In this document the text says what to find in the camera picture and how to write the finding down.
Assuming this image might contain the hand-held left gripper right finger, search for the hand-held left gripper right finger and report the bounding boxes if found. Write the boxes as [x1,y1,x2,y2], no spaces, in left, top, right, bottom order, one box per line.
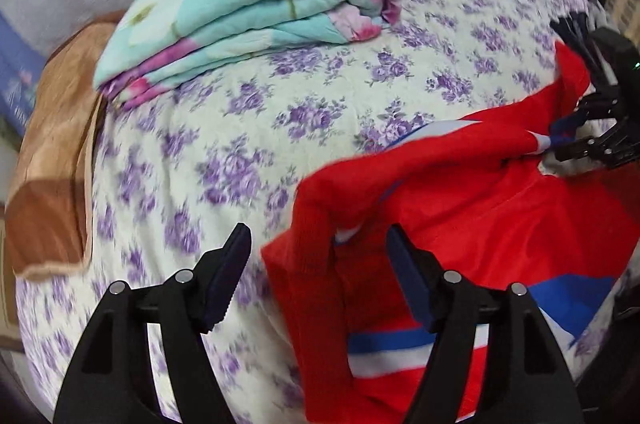
[386,224,586,424]

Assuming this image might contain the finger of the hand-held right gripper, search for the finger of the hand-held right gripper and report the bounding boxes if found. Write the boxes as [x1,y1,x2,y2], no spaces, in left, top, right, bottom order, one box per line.
[552,124,640,169]
[550,88,623,139]

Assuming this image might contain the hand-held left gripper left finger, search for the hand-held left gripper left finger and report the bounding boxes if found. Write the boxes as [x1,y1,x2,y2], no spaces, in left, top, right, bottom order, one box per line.
[52,223,252,424]

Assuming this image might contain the red pants with blue stripes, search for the red pants with blue stripes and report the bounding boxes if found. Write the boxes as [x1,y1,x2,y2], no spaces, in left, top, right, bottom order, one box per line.
[261,40,640,424]

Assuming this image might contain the dark striped garment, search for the dark striped garment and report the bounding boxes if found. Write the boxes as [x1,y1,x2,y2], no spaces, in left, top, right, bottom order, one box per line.
[549,0,618,84]

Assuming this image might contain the purple floral bed sheet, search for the purple floral bed sheet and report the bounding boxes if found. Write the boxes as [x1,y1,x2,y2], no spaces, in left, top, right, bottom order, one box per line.
[15,0,626,424]

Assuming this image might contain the brown satin pillow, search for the brown satin pillow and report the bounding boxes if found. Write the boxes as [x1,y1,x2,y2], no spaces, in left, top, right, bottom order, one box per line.
[5,11,126,282]

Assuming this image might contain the folded turquoise floral quilt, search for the folded turquoise floral quilt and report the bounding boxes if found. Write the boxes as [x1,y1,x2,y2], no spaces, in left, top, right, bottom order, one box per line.
[94,0,403,112]

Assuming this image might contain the blue printed cloth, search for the blue printed cloth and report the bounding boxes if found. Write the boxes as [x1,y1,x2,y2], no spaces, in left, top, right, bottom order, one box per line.
[0,11,48,132]

